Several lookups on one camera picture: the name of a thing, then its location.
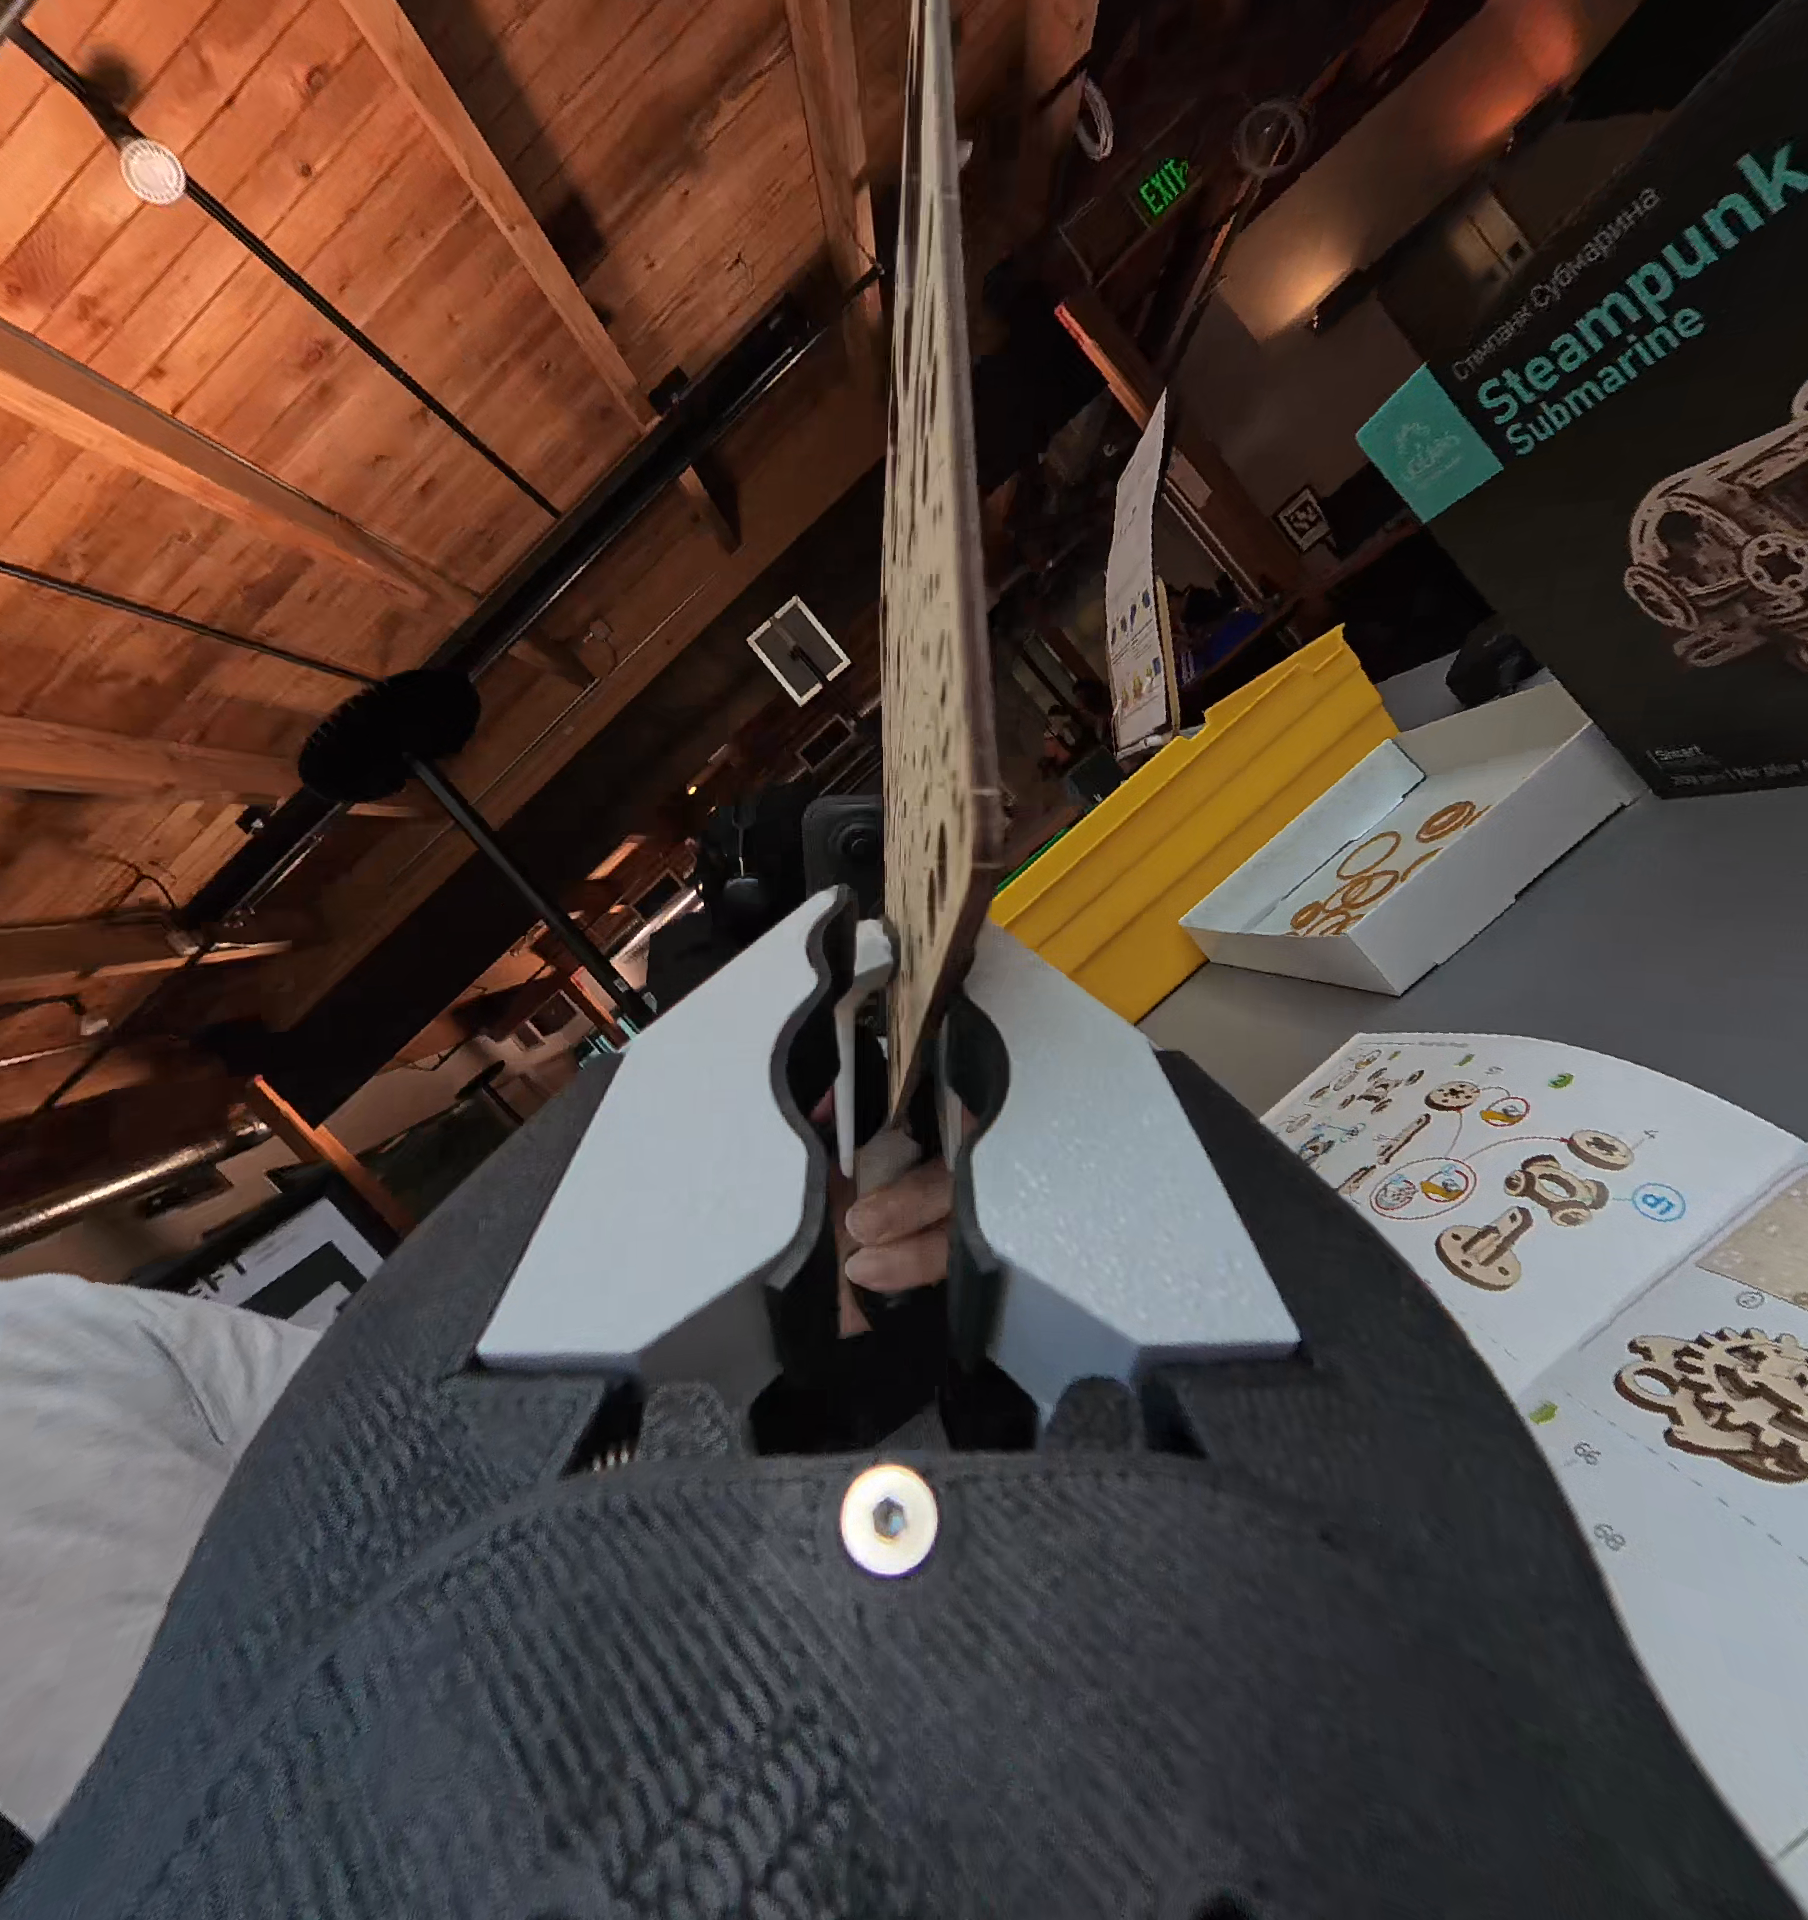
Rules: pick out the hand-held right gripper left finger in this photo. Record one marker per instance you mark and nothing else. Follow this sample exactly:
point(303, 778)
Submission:
point(650, 1198)

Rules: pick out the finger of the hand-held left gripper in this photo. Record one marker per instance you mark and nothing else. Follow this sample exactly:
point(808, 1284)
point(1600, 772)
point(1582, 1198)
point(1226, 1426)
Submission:
point(852, 1052)

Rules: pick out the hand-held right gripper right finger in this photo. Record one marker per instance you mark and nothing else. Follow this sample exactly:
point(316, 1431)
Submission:
point(1143, 1198)

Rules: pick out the wooden laser-cut parts sheet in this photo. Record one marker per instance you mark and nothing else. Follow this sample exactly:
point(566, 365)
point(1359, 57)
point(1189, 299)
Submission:
point(935, 602)

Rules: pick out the yellow plastic bin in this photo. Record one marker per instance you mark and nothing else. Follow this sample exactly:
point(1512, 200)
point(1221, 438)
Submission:
point(1189, 840)

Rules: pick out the person's left hand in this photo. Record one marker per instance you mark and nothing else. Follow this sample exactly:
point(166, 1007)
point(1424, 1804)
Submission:
point(888, 1230)

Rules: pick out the white framed hanging panel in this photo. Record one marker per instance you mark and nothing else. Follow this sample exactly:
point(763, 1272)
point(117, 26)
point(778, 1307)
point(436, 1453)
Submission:
point(799, 652)

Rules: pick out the black white marker board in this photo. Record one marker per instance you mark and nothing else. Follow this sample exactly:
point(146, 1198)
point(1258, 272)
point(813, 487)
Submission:
point(301, 1260)

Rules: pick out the wooden stand with paper sheet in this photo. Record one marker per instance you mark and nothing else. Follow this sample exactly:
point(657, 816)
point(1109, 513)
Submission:
point(1137, 602)

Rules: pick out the pile of tan rubber bands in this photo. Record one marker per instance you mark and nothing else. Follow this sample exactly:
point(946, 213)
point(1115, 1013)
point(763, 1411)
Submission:
point(1370, 864)

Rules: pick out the black round ceiling fixture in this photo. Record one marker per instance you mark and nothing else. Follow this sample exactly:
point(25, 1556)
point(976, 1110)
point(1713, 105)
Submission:
point(388, 735)

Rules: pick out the white cardboard tray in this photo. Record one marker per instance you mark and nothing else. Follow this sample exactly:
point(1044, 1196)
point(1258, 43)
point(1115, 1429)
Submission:
point(1505, 840)

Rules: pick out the assembly instruction booklet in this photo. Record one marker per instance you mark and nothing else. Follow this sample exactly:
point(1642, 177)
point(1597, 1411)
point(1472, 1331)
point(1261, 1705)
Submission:
point(1671, 1230)

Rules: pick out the printed marker tag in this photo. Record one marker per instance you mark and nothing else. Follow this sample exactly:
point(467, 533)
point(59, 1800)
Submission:
point(1303, 521)

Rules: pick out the black power brick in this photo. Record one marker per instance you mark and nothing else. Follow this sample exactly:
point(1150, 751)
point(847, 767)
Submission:
point(1491, 662)

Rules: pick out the green exit sign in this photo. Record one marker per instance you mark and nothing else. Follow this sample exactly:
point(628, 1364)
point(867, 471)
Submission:
point(1164, 189)

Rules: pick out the black model kit box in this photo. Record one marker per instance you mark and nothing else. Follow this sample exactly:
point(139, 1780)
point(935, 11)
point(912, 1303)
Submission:
point(1671, 602)

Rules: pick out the round ceiling lamp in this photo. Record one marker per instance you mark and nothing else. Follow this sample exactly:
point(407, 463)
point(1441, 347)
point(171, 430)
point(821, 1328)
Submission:
point(151, 172)

